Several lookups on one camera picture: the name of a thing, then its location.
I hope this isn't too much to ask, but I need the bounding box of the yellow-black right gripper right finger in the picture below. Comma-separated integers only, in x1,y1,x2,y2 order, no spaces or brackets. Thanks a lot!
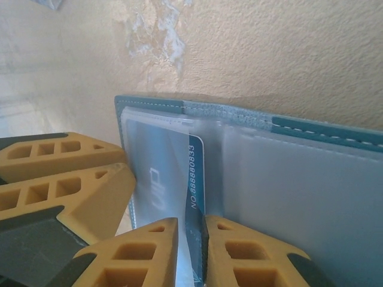
200,214,335,287

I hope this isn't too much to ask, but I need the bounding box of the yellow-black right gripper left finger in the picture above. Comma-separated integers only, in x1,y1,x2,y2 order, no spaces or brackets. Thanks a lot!
61,217,180,287

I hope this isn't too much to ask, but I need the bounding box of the teal leather card holder wallet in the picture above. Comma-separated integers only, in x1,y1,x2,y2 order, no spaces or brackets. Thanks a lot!
114,94,383,287

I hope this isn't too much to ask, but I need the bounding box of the blue diamond print card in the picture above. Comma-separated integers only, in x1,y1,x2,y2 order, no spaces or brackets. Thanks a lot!
133,118,208,287

